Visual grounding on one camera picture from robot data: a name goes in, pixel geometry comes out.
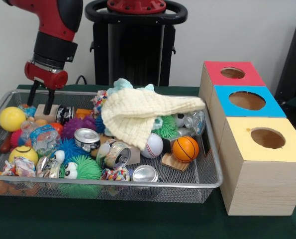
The small white baseball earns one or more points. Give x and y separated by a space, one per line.
153 148

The wooden box with three holes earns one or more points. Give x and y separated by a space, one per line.
262 186

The tan brown plush toy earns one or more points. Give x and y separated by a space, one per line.
41 122

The cream waffle cloth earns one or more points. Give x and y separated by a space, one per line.
137 112

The shallow clear mesh bin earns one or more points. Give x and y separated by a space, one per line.
200 174

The silver crushed can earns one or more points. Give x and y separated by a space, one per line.
144 173

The plain yellow ball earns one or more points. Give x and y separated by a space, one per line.
12 119

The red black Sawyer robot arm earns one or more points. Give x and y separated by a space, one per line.
55 25

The yellow smiley face ball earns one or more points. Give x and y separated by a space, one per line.
23 154

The small orange basketball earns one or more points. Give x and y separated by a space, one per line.
185 149

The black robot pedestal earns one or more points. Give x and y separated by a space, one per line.
137 49

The green fuzzy toy with eyes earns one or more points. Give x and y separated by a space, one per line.
88 169

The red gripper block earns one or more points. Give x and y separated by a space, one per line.
50 78

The black crushed soda can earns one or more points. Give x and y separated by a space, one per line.
86 139

